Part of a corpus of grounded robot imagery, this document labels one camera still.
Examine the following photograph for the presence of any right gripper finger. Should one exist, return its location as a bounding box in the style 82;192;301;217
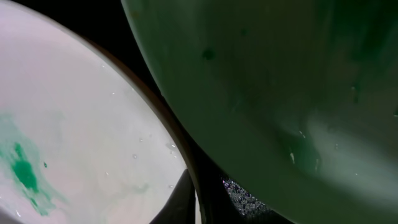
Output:
150;169;196;224

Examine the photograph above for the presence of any white plate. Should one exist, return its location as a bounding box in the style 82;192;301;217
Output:
1;1;187;223

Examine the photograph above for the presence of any mint plate upper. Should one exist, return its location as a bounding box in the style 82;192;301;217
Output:
123;0;397;223

